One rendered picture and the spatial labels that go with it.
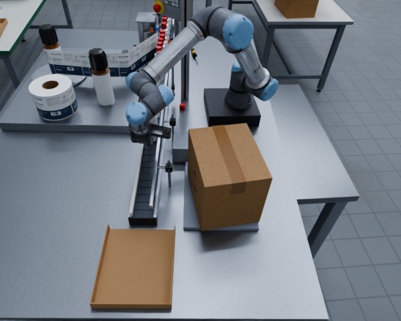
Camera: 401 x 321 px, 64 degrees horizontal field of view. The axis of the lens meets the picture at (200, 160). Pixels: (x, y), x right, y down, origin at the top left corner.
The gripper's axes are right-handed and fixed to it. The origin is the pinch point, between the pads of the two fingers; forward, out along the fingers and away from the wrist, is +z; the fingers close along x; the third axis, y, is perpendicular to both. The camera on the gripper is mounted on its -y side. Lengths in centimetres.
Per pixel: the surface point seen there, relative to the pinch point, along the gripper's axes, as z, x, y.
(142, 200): -10.2, 28.5, 1.2
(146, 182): -5.3, 20.0, 0.7
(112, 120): 15.3, -15.9, 22.4
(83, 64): 22, -51, 43
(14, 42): 70, -96, 112
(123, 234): -12.6, 41.7, 7.8
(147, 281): -22, 58, -4
